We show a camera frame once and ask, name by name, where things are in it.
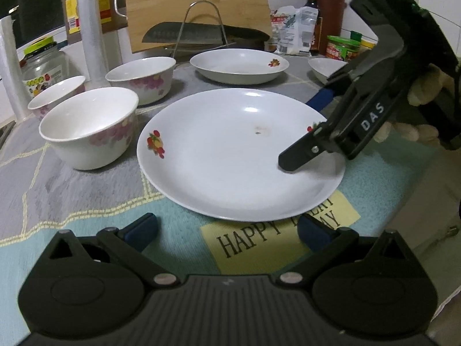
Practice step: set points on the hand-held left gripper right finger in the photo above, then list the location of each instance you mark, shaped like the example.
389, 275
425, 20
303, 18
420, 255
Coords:
313, 234

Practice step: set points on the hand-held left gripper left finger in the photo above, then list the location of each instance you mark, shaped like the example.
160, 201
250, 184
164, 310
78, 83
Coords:
142, 229

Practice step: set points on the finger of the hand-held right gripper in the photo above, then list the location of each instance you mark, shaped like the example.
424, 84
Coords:
318, 97
299, 151

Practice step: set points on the large white plate fruit print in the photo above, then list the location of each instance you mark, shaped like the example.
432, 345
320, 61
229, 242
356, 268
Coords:
223, 158

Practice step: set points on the white bowl pink floral print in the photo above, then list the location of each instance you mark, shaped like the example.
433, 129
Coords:
144, 79
54, 93
90, 115

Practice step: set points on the person's right hand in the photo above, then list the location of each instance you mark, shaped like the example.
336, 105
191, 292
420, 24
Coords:
425, 86

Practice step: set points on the small white plate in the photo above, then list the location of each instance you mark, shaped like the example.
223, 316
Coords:
324, 67

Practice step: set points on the small jar yellow lid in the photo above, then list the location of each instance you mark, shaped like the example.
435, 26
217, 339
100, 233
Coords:
367, 43

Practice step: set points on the small bottle green cap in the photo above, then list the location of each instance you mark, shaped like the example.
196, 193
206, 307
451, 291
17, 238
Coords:
356, 35

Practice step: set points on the red jar with green lid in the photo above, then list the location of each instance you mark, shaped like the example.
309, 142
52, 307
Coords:
340, 48

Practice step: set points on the grey and teal printed mat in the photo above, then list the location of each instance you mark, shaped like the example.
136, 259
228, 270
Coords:
90, 194

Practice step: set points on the white seasoning bag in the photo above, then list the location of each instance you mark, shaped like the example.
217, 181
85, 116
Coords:
291, 32

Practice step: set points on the brown knife block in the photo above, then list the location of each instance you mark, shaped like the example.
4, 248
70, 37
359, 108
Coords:
333, 14

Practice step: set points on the dark soy sauce bottle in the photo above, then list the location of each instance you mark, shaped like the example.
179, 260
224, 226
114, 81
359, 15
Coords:
312, 7

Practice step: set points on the deep white plate fruit print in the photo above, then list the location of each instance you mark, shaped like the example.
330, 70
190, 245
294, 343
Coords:
234, 63

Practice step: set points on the bamboo cutting board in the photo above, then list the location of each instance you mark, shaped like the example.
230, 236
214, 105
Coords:
198, 0

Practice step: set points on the glass jar green lid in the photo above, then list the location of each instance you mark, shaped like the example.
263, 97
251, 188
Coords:
43, 68

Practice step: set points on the short white paper roll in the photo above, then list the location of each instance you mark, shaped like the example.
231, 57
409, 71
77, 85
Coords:
9, 72

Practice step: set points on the tall plastic wrap roll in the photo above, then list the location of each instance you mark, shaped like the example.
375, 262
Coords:
88, 25

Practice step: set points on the cooking oil bottle yellow label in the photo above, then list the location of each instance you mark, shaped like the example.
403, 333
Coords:
111, 7

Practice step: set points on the dark window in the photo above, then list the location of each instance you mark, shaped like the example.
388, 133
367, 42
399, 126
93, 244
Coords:
39, 3

